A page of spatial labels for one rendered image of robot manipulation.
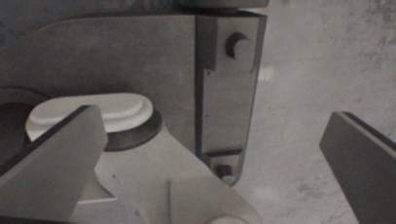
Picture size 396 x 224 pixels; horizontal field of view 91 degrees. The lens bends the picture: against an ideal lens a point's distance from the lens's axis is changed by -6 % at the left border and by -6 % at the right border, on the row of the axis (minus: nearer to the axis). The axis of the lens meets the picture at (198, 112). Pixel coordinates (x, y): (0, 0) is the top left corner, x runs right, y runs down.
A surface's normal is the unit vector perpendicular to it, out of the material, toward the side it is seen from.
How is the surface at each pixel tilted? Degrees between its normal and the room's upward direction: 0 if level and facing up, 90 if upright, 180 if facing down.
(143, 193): 90
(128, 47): 0
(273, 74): 0
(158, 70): 0
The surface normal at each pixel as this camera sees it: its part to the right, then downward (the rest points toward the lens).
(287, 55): 0.16, 0.51
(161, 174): 0.00, -0.85
